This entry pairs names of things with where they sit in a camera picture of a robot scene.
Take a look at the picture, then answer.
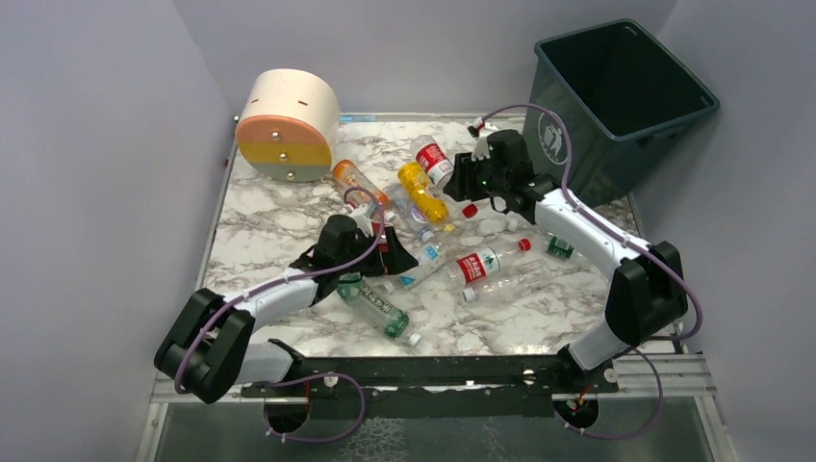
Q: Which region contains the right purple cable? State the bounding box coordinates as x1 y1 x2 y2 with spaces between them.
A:
468 103 705 443

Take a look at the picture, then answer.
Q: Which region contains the round cream drum box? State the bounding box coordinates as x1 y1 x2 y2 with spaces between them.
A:
235 68 340 183

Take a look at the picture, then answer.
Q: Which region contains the purple cable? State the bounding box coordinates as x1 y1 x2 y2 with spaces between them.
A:
173 186 388 445
468 103 705 443

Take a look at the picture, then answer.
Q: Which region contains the clear purple label bottle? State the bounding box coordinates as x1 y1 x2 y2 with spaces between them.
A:
384 183 435 243

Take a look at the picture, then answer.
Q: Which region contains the white blue label bottle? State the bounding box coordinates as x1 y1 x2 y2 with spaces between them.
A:
395 239 463 289

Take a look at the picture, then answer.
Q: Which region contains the orange drink bottle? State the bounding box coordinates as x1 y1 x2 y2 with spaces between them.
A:
332 160 390 208

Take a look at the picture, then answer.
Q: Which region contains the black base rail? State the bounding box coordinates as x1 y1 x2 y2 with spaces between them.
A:
151 354 717 423

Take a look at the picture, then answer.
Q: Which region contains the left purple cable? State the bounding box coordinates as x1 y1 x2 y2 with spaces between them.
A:
173 186 388 445

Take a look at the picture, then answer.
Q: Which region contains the yellow drink bottle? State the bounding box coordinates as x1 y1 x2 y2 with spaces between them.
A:
397 162 456 232

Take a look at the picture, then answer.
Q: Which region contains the dark green plastic bin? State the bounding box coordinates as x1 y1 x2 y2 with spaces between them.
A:
523 19 720 207

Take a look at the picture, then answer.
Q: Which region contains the green tinted tea bottle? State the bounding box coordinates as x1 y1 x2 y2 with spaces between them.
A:
337 277 422 347

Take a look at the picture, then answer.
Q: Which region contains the clear crushed bottle white cap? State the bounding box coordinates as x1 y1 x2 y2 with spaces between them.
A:
461 261 551 303

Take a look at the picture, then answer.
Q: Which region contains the red label bottle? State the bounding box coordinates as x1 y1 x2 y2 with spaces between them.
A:
410 135 478 219
446 238 532 287

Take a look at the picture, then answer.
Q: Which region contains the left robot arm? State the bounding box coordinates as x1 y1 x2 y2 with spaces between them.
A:
153 215 419 404

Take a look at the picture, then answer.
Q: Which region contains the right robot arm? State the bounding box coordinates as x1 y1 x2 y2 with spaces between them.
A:
444 130 689 373

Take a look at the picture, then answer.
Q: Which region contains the clear green label bottle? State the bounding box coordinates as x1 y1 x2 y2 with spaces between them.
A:
506 218 574 261

